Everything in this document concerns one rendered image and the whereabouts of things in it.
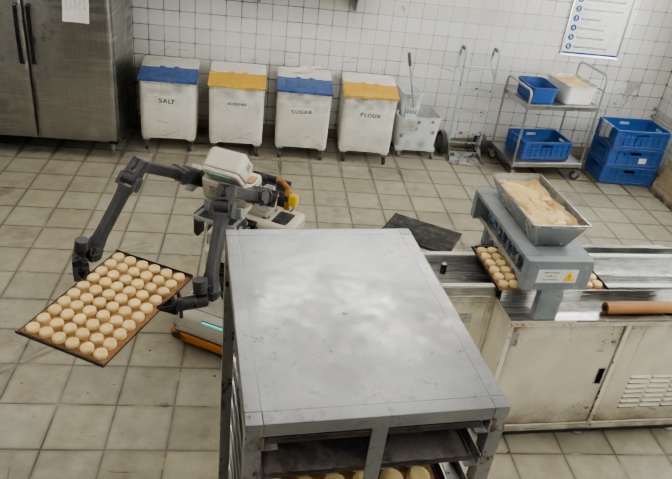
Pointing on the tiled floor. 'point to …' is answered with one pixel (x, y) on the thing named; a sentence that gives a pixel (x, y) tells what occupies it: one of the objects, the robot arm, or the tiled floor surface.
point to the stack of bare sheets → (425, 233)
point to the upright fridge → (66, 59)
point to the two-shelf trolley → (558, 131)
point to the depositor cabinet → (582, 363)
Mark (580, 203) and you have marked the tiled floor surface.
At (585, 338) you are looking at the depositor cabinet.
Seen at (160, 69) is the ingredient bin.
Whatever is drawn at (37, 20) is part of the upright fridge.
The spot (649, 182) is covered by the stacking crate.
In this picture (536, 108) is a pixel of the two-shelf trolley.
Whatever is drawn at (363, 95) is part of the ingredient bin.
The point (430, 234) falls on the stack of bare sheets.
